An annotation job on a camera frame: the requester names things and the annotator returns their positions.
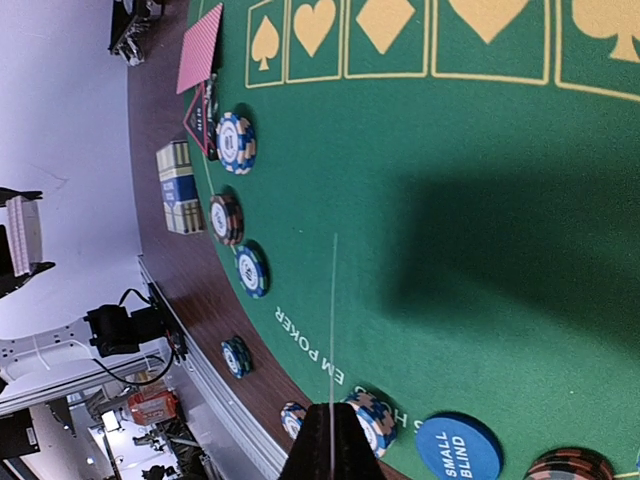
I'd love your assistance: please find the dark blue chip stack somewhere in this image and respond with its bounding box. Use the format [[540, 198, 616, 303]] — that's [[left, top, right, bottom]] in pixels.
[[221, 335, 252, 379]]

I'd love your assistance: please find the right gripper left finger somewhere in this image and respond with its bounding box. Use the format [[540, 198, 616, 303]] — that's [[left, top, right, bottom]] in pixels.
[[279, 403, 333, 480]]

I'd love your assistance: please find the blue chip stack mat bottom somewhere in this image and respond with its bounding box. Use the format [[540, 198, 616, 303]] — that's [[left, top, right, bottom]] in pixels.
[[344, 387, 398, 459]]

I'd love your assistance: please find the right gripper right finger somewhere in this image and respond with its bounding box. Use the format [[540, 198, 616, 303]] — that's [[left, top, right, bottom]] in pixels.
[[332, 403, 386, 480]]

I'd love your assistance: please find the blue round blind button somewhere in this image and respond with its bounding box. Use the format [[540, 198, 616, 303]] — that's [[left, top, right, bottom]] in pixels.
[[415, 412, 504, 480]]

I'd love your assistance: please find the pink card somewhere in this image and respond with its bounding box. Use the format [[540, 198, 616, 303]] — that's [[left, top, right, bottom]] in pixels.
[[176, 3, 224, 94]]

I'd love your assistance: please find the round green poker mat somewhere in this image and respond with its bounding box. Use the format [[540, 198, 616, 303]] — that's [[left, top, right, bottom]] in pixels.
[[196, 1, 639, 479]]

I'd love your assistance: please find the gold card deck box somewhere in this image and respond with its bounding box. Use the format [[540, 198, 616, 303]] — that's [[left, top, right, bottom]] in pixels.
[[156, 140, 205, 235]]

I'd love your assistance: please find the black chip carrying case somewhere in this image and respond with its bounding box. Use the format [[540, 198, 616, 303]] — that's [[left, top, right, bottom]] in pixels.
[[108, 0, 165, 67]]

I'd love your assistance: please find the green blue chip mat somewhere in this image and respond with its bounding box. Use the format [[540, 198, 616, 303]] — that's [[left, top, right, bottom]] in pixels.
[[235, 245, 269, 299]]

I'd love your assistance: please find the brown chip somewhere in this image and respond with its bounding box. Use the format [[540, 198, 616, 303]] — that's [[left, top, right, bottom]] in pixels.
[[524, 447, 615, 480], [209, 194, 244, 246]]

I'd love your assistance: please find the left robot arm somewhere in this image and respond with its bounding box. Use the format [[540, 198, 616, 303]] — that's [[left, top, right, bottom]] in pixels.
[[1, 187, 169, 389]]

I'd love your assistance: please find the red black triangular button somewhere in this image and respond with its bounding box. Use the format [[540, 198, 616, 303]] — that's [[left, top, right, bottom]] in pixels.
[[183, 82, 218, 161]]

